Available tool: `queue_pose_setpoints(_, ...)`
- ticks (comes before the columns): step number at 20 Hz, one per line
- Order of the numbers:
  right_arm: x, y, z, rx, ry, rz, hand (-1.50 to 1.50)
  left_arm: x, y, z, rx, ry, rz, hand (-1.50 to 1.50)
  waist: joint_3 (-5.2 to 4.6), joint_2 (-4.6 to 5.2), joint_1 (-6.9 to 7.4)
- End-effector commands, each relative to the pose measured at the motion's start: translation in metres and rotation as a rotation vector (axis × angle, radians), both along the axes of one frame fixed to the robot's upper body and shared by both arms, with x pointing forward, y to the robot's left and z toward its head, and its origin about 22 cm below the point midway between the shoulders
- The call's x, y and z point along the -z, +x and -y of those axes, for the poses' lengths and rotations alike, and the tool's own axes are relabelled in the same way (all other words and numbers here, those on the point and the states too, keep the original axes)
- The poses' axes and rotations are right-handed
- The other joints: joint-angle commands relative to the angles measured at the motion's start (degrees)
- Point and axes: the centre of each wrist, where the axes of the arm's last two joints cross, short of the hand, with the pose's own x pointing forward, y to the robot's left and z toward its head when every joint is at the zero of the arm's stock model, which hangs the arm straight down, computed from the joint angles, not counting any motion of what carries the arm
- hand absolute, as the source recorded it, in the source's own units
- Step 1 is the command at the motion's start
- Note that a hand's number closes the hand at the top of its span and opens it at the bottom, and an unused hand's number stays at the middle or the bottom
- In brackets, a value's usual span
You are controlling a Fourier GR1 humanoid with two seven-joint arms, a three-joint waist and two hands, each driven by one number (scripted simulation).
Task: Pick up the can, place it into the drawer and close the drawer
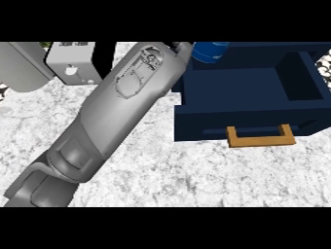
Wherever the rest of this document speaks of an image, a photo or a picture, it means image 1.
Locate navy blue open drawer cabinet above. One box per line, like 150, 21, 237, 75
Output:
172, 41, 331, 109

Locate navy blue drawer front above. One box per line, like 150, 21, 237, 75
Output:
174, 98, 331, 142

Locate blue can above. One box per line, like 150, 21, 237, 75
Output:
191, 41, 231, 64

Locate white box appliance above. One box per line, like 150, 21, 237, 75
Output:
45, 41, 104, 87

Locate grey rounded appliance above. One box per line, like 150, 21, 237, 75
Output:
0, 41, 57, 93

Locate wooden drawer handle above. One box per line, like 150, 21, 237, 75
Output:
227, 124, 299, 149

